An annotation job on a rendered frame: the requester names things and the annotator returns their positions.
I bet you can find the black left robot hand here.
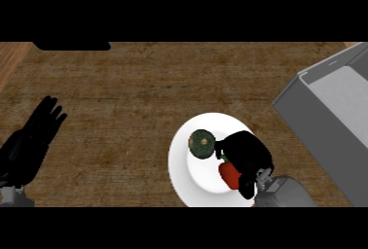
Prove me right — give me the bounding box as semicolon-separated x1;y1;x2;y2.
0;95;69;190

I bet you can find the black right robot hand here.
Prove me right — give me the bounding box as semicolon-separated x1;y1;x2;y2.
212;129;276;200

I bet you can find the red bell pepper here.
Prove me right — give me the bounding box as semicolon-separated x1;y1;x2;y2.
217;156;243;192

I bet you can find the white round plate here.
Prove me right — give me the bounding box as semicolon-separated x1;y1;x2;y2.
166;112;260;208

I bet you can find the grey open box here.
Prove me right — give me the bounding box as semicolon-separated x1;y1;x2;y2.
271;42;368;208

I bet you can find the dark green round vegetable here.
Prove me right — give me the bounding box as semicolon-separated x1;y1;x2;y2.
186;128;217;160

